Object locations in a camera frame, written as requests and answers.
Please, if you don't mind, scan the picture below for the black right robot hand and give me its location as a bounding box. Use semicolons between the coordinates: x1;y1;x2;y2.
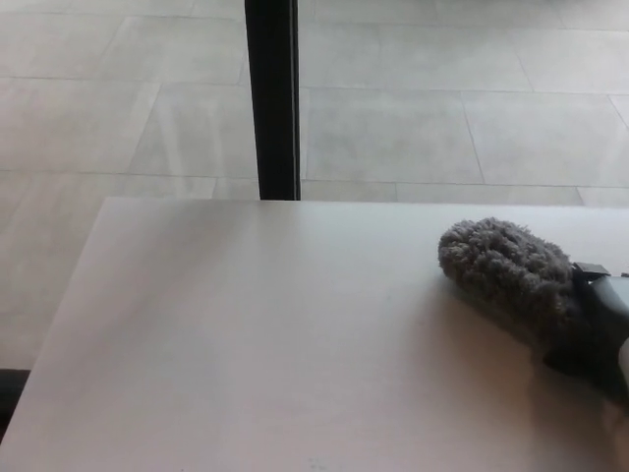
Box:
542;261;629;410

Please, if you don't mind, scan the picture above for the grey fluffy microfibre duster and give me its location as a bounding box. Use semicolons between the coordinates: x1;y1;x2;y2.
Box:
436;216;591;345

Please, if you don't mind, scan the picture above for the black vertical frame post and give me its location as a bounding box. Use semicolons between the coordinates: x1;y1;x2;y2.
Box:
243;0;303;202

